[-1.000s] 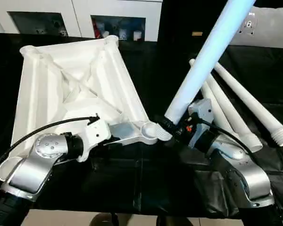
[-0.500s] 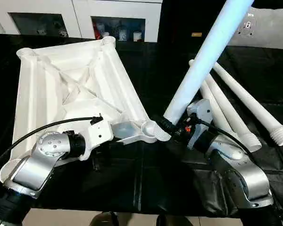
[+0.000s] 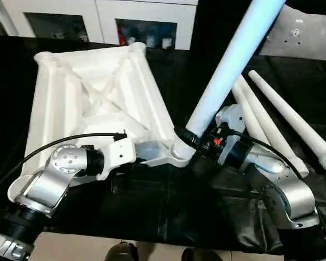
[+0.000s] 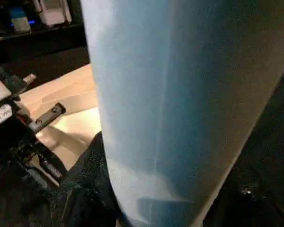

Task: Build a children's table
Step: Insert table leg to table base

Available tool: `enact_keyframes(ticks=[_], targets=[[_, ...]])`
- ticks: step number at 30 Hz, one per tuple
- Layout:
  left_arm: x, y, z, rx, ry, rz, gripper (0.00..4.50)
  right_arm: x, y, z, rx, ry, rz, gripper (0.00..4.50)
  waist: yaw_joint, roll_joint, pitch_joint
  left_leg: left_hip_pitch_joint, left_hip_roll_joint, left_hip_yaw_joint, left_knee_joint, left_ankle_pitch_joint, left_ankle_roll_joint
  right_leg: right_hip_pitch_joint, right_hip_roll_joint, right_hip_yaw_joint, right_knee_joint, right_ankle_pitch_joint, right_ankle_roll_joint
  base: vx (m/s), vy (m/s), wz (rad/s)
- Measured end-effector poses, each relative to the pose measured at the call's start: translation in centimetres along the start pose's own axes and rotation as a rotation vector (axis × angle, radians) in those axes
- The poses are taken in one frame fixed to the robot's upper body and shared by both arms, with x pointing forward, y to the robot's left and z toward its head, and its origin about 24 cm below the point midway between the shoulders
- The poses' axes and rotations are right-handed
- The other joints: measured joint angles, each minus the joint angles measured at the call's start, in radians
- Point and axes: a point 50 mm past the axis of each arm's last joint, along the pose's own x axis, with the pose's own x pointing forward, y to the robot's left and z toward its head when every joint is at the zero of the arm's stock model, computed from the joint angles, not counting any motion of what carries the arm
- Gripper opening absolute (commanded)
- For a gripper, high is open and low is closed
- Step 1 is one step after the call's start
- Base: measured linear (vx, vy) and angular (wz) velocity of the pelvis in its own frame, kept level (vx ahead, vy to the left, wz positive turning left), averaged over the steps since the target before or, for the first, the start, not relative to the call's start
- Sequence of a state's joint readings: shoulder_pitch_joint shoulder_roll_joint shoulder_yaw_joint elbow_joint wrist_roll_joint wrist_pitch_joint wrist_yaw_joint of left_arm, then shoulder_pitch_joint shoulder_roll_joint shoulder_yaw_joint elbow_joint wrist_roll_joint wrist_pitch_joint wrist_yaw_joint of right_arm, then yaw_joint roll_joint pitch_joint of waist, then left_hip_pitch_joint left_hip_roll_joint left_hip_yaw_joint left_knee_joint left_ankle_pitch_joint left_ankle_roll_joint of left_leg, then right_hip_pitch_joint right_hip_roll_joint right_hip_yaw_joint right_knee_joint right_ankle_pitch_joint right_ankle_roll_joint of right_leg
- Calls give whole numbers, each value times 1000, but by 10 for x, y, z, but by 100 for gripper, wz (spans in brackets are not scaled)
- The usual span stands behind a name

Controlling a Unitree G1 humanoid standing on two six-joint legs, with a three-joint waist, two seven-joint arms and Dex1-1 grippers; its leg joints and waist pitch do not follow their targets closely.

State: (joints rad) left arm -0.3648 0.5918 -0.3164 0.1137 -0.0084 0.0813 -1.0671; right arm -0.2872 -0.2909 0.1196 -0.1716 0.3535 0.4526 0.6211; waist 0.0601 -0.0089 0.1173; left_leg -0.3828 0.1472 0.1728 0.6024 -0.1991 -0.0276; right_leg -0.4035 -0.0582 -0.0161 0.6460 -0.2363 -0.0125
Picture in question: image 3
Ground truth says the white plastic table top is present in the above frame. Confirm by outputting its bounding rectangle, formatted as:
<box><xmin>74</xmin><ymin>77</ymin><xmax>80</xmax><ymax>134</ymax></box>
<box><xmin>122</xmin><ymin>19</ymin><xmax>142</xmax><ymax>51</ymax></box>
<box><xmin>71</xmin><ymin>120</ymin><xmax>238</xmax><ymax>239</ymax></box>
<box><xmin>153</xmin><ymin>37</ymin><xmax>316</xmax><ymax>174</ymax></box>
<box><xmin>7</xmin><ymin>42</ymin><xmax>197</xmax><ymax>203</ymax></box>

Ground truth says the black right robot foot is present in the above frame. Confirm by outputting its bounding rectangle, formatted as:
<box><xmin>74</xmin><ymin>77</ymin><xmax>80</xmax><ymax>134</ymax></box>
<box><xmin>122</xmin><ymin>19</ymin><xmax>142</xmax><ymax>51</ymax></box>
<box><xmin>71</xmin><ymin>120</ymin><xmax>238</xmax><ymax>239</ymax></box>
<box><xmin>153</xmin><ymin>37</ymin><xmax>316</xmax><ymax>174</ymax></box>
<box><xmin>181</xmin><ymin>247</ymin><xmax>223</xmax><ymax>261</ymax></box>

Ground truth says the black robot foot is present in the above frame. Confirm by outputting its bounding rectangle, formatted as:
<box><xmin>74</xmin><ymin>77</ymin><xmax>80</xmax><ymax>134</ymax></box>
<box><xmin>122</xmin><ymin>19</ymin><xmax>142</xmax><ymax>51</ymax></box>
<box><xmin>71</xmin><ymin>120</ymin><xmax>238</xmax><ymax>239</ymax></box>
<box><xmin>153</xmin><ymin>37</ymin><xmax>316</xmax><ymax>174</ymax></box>
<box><xmin>105</xmin><ymin>242</ymin><xmax>139</xmax><ymax>261</ymax></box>
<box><xmin>181</xmin><ymin>247</ymin><xmax>223</xmax><ymax>261</ymax></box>

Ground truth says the black box with yellow label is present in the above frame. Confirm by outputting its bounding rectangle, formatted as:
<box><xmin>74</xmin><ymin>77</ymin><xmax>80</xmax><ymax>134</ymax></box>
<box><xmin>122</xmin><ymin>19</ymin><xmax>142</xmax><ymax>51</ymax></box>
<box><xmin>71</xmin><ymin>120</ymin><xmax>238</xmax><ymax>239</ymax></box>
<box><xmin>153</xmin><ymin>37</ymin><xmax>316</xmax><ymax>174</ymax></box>
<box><xmin>191</xmin><ymin>0</ymin><xmax>264</xmax><ymax>55</ymax></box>

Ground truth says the black left robot foot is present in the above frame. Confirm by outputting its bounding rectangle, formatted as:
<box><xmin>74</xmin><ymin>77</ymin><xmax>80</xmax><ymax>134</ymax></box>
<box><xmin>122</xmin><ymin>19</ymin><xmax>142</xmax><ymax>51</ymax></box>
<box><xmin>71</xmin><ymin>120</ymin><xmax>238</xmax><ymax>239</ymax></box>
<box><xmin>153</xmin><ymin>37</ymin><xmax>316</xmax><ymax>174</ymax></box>
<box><xmin>105</xmin><ymin>242</ymin><xmax>139</xmax><ymax>261</ymax></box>

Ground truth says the white cabinet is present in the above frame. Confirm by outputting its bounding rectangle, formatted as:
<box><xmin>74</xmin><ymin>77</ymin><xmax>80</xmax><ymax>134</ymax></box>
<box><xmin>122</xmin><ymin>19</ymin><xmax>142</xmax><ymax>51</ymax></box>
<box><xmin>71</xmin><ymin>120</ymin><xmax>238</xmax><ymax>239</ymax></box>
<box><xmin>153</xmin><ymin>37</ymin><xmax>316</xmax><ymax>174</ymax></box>
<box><xmin>0</xmin><ymin>0</ymin><xmax>199</xmax><ymax>51</ymax></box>

